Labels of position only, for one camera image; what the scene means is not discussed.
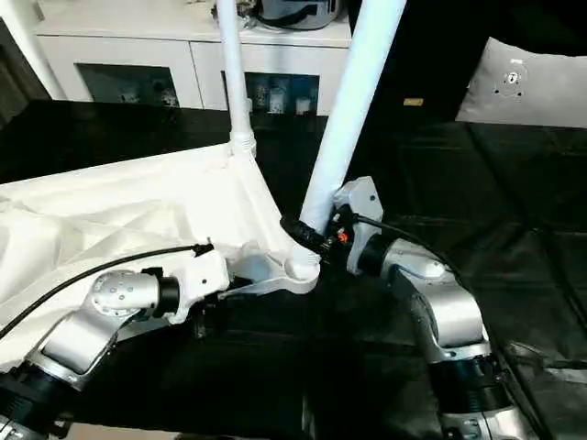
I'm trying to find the white sideboard with glass doors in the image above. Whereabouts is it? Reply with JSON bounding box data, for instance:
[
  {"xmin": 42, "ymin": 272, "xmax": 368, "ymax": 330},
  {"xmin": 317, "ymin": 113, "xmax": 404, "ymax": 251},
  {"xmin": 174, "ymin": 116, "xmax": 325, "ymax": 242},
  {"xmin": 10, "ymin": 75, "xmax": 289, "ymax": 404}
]
[{"xmin": 33, "ymin": 0, "xmax": 353, "ymax": 116}]

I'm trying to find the white plastic table leg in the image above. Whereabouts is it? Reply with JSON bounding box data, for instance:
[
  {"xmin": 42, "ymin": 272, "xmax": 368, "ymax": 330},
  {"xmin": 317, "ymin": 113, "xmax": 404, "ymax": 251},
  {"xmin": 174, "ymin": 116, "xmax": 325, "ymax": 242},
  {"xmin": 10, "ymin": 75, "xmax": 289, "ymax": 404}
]
[
  {"xmin": 299, "ymin": 0, "xmax": 408, "ymax": 226},
  {"xmin": 215, "ymin": 0, "xmax": 258, "ymax": 160}
]

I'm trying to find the white slanted pole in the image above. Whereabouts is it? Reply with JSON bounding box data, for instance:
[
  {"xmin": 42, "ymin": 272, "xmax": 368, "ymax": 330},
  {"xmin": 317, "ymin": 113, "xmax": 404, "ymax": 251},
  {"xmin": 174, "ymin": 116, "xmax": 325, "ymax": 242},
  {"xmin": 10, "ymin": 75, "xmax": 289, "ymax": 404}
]
[{"xmin": 0, "ymin": 15, "xmax": 61, "ymax": 101}]

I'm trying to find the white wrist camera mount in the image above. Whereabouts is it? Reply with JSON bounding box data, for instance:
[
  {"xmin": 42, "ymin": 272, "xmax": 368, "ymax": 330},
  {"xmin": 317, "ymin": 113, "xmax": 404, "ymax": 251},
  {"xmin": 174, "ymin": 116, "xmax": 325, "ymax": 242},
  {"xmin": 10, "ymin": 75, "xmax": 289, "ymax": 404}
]
[
  {"xmin": 171, "ymin": 248, "xmax": 229, "ymax": 325},
  {"xmin": 332, "ymin": 175, "xmax": 385, "ymax": 277}
]

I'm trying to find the black work mat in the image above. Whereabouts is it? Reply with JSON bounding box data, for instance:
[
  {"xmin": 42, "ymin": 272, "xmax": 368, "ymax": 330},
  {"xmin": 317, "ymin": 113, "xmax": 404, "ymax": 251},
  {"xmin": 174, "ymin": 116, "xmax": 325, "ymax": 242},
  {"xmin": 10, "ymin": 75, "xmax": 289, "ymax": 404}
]
[{"xmin": 0, "ymin": 99, "xmax": 587, "ymax": 440}]

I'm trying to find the black cabinet with gold label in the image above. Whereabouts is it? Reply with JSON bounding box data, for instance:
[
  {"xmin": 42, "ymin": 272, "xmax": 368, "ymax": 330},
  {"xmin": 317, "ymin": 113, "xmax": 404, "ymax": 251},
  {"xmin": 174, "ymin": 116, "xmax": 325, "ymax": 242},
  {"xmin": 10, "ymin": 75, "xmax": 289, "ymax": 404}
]
[{"xmin": 345, "ymin": 0, "xmax": 488, "ymax": 124}]

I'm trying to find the round grey appliance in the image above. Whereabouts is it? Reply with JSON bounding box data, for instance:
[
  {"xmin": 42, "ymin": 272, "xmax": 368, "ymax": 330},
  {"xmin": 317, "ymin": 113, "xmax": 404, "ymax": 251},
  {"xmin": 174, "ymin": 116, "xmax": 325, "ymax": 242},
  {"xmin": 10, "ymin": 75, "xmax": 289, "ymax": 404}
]
[{"xmin": 258, "ymin": 0, "xmax": 344, "ymax": 32}]

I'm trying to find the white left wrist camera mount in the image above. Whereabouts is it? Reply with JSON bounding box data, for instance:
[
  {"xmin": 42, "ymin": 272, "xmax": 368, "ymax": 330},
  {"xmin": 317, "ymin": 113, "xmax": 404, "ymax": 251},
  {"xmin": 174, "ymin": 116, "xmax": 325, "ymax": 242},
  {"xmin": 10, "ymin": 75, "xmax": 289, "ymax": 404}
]
[{"xmin": 171, "ymin": 248, "xmax": 229, "ymax": 325}]

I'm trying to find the grey curtain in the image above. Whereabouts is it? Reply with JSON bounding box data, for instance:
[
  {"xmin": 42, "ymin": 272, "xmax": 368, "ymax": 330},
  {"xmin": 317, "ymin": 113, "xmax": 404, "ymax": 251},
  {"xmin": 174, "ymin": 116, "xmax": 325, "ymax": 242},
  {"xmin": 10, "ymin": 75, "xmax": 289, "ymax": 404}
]
[{"xmin": 0, "ymin": 20, "xmax": 50, "ymax": 134}]

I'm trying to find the grey cushion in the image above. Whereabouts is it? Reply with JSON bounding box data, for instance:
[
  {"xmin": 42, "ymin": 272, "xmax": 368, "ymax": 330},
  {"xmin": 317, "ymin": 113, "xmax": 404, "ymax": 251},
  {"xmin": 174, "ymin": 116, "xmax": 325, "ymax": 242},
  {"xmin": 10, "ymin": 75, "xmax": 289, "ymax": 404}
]
[{"xmin": 453, "ymin": 35, "xmax": 587, "ymax": 128}]

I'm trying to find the bag of black parts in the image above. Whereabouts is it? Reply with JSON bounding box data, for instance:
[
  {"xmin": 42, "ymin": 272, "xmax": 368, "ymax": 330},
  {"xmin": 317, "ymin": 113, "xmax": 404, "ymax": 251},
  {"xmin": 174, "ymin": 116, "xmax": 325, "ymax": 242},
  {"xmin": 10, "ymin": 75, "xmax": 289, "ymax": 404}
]
[{"xmin": 236, "ymin": 2, "xmax": 263, "ymax": 32}]

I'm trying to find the white plastic table top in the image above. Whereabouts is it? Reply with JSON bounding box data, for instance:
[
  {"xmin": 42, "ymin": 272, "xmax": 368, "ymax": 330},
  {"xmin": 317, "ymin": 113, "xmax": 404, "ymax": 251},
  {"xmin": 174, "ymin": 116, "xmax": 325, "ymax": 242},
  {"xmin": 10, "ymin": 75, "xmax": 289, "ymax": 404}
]
[{"xmin": 0, "ymin": 140, "xmax": 321, "ymax": 373}]

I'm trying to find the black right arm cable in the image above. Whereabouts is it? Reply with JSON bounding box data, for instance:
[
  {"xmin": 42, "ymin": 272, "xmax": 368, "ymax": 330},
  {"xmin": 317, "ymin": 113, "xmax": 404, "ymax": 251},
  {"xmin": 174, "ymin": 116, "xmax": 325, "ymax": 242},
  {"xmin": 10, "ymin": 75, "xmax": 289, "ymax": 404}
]
[{"xmin": 349, "ymin": 212, "xmax": 557, "ymax": 440}]

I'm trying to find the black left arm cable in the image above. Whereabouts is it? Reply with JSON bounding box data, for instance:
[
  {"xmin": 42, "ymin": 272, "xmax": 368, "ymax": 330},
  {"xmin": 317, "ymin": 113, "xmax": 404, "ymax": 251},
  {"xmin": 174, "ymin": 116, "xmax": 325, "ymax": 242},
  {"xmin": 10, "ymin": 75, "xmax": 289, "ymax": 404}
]
[{"xmin": 0, "ymin": 241, "xmax": 216, "ymax": 336}]

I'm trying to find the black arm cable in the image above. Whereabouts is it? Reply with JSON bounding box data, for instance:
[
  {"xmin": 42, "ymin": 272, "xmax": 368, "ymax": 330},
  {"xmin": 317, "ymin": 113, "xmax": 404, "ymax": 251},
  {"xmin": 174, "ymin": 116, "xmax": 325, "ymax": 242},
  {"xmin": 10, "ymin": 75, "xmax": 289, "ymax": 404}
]
[
  {"xmin": 0, "ymin": 241, "xmax": 216, "ymax": 336},
  {"xmin": 349, "ymin": 212, "xmax": 557, "ymax": 440}
]

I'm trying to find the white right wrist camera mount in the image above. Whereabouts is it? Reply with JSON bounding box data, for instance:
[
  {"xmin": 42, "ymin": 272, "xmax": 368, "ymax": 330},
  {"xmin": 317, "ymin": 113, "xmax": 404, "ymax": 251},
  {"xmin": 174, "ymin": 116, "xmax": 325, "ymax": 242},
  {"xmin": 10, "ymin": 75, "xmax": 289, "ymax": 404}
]
[{"xmin": 332, "ymin": 175, "xmax": 385, "ymax": 277}]

